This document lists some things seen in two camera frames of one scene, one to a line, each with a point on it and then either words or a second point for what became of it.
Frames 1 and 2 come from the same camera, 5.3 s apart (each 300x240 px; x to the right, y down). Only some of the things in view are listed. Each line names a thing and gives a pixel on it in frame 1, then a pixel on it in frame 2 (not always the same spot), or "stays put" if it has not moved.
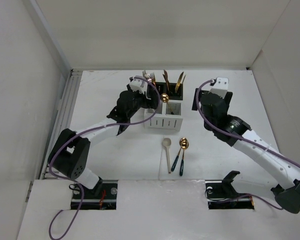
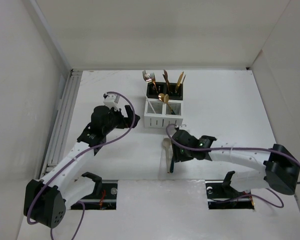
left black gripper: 152,103 → 124,122
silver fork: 145,75 stays put
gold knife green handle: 179,82 stays put
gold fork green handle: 152,76 stays put
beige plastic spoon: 167,142 stays put
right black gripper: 227,98 → 177,155
